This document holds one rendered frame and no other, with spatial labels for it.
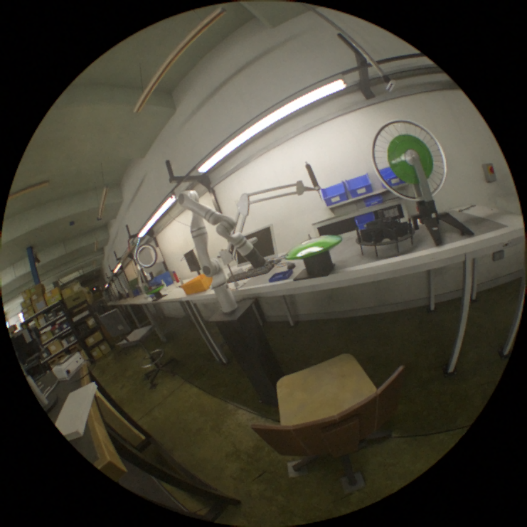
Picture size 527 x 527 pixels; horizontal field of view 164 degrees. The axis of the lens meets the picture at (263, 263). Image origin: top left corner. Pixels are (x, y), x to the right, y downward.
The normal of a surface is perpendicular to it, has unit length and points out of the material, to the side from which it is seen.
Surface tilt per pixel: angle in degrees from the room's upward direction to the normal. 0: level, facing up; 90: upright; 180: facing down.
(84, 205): 90
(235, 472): 0
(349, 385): 0
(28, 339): 90
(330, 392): 0
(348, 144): 90
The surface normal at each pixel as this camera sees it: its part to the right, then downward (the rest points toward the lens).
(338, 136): -0.51, 0.35
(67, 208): 0.78, -0.20
